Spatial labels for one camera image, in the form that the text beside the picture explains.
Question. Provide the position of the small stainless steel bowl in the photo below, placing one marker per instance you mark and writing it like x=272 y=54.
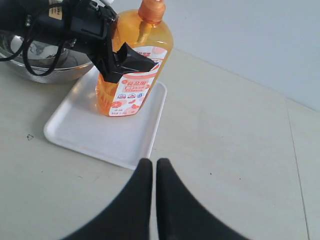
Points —
x=36 y=51

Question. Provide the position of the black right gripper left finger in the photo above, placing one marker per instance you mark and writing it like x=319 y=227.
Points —
x=127 y=217

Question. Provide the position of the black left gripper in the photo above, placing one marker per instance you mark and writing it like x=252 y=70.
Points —
x=86 y=27

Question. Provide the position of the white rectangular plastic tray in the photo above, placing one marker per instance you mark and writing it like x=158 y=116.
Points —
x=122 y=141

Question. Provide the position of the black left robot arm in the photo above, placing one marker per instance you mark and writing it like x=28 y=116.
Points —
x=19 y=17

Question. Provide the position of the steel mesh colander basket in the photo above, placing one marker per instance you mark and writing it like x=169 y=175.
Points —
x=71 y=66

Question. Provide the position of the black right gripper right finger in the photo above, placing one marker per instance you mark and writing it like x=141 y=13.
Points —
x=180 y=216

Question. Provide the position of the orange pump soap bottle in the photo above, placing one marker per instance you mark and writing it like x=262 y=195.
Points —
x=146 y=33

